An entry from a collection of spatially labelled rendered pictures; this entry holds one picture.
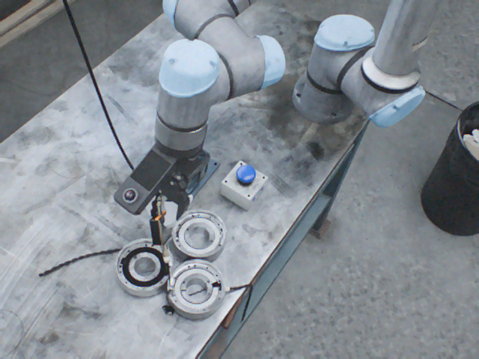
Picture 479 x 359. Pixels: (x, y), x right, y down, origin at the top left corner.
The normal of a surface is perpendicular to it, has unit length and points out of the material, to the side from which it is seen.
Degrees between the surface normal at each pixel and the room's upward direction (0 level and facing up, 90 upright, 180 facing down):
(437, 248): 0
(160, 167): 23
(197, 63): 7
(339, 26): 7
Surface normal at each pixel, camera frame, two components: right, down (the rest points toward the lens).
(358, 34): 0.04, -0.66
